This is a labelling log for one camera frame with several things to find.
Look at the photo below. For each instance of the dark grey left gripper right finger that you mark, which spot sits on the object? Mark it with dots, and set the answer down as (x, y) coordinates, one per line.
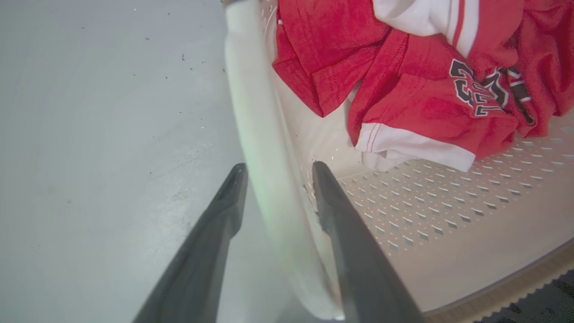
(358, 264)

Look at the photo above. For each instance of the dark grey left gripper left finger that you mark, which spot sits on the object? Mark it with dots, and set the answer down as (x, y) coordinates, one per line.
(197, 264)

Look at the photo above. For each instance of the white perforated plastic laundry basket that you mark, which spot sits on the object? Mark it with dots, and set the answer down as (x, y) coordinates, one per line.
(448, 233)

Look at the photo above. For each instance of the red and white sports jersey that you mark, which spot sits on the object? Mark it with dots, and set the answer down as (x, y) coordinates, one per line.
(417, 89)

